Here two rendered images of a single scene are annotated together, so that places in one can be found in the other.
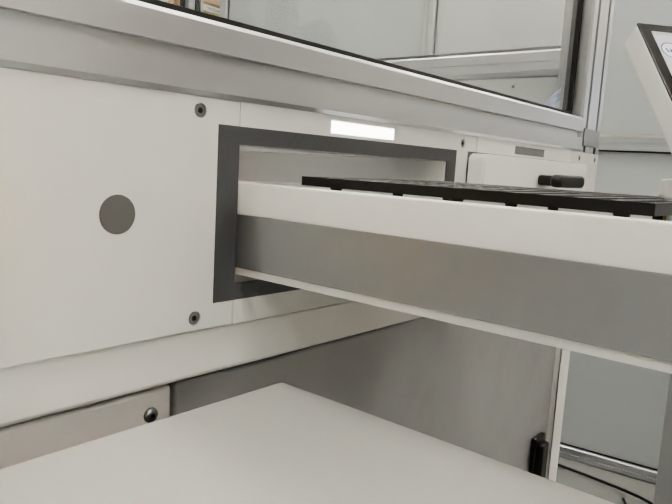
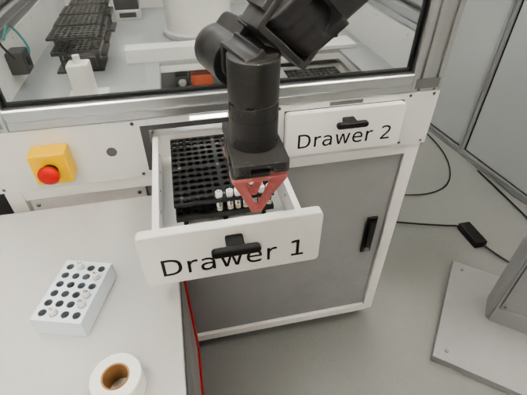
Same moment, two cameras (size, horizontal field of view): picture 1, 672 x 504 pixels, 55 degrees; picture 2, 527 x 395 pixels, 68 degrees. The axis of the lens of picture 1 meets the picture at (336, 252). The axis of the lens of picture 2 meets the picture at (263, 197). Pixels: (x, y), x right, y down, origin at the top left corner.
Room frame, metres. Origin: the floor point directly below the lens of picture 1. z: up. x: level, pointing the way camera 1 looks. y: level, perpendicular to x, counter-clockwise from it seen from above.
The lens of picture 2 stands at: (0.00, -0.57, 1.33)
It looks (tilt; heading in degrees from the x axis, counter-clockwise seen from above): 40 degrees down; 38
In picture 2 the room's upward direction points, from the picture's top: straight up
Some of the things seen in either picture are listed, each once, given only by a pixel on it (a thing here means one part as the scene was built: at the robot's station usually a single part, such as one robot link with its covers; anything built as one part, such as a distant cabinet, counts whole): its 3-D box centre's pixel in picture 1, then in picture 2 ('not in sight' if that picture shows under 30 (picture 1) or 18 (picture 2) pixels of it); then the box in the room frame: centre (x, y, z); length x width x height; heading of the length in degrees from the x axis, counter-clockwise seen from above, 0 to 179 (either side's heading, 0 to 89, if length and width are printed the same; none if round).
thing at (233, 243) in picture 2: not in sight; (235, 244); (0.29, -0.29, 0.91); 0.07 x 0.04 x 0.01; 140
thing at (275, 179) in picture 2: not in sight; (254, 177); (0.30, -0.32, 1.04); 0.07 x 0.07 x 0.09; 50
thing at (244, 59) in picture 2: not in sight; (250, 74); (0.31, -0.31, 1.17); 0.07 x 0.06 x 0.07; 67
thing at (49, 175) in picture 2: not in sight; (49, 174); (0.23, 0.15, 0.88); 0.04 x 0.03 x 0.04; 140
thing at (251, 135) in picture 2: not in sight; (253, 126); (0.31, -0.32, 1.11); 0.10 x 0.07 x 0.07; 50
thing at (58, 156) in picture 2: not in sight; (52, 164); (0.25, 0.17, 0.88); 0.07 x 0.05 x 0.07; 140
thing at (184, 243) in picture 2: not in sight; (233, 246); (0.31, -0.27, 0.87); 0.29 x 0.02 x 0.11; 140
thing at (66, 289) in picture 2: not in sight; (76, 296); (0.12, -0.07, 0.78); 0.12 x 0.08 x 0.04; 33
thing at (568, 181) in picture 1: (557, 181); (350, 121); (0.74, -0.25, 0.91); 0.07 x 0.04 x 0.01; 140
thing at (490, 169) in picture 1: (532, 207); (344, 128); (0.75, -0.23, 0.87); 0.29 x 0.02 x 0.11; 140
